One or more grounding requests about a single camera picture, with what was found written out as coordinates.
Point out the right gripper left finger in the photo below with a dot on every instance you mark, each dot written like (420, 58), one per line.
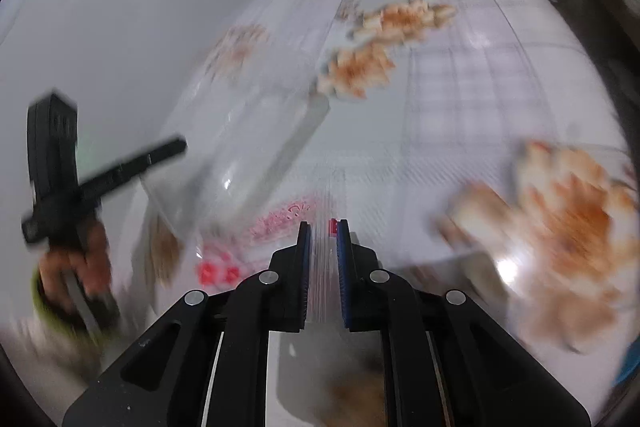
(204, 361)

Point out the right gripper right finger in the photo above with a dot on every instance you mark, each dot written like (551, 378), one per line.
(446, 362)

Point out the clear plastic bag red print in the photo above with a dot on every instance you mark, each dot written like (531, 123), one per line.
(239, 149)

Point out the blue plastic trash basket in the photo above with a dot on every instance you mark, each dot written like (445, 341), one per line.
(630, 363)

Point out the left hand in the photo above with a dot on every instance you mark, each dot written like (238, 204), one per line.
(93, 268)

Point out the white green fleece sleeve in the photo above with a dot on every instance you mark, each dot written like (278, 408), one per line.
(70, 324)

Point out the floral tablecloth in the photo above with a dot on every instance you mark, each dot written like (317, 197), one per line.
(468, 142)

